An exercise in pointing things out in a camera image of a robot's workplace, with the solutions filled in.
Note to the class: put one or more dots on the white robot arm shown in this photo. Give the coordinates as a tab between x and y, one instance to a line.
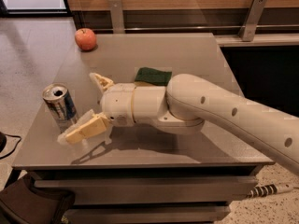
181	107

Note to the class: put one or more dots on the metal bracket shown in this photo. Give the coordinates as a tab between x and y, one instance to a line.
116	14
248	29

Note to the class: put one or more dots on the grey drawer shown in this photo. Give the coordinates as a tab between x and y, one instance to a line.
149	215
155	190

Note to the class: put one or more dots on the left metal bracket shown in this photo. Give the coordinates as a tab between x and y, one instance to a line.
116	14

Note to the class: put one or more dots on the green yellow sponge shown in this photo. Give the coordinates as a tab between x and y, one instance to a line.
153	76

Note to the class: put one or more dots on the silver blue redbull can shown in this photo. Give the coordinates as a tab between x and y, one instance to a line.
61	106

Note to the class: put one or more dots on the white power strip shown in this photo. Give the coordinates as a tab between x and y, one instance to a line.
271	189

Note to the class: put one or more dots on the grey drawer cabinet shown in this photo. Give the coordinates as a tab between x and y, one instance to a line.
140	151

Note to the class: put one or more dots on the red apple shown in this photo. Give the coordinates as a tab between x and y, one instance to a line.
85	39

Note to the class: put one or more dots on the lower grey drawer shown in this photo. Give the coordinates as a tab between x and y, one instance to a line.
149	215

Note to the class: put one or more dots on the upper grey drawer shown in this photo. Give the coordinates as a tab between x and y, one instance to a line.
155	190

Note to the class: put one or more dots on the right metal bracket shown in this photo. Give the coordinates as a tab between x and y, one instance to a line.
248	29

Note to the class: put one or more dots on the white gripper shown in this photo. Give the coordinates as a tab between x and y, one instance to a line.
118	104

